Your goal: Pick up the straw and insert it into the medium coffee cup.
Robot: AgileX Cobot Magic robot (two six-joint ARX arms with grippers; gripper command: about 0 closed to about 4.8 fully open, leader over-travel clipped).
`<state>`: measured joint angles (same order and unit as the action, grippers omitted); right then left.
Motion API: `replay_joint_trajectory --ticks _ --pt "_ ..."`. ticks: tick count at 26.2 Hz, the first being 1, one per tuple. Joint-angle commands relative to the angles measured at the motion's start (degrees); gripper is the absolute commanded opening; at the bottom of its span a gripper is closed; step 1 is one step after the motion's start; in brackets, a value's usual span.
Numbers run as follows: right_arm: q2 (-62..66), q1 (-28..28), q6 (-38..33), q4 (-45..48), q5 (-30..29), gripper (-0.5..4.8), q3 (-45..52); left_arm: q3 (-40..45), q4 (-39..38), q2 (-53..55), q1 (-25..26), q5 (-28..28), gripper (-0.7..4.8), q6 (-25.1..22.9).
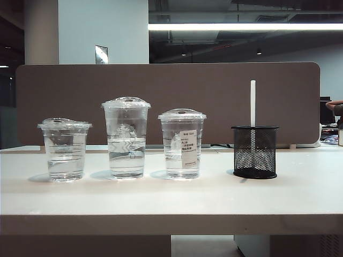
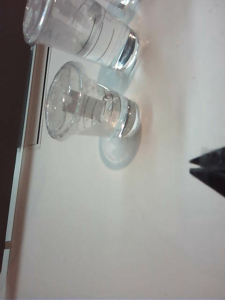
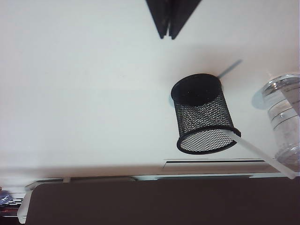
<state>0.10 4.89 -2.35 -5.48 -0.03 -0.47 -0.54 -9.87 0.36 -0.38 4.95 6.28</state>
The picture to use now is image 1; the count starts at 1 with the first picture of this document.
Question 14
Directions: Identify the medium clear labelled plastic cup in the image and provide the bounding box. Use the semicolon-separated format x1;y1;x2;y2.
157;108;207;180

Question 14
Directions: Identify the brown under-desk panel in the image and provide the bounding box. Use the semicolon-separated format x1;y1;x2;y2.
0;235;172;257

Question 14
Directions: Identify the silver wall plate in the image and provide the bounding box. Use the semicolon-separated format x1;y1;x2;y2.
94;44;109;65

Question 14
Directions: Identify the long ceiling light strip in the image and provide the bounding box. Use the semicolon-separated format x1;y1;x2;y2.
148;22;343;32

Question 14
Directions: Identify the person in olive shirt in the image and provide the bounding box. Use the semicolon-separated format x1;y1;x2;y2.
325;100;343;111

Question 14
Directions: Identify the brown desk partition screen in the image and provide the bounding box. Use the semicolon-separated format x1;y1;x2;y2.
15;62;322;149

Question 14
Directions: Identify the dark computer monitor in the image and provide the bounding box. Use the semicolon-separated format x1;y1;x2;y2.
319;96;334;125

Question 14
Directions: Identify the large clear plastic cup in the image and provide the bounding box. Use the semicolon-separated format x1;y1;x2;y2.
100;96;152;180

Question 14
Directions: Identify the small clear plastic cup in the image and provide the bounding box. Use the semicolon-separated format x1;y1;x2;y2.
36;117;93;184

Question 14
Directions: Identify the black mesh pen holder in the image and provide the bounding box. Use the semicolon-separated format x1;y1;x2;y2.
230;125;279;179

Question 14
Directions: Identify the white drinking straw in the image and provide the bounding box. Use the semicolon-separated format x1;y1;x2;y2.
250;79;256;172

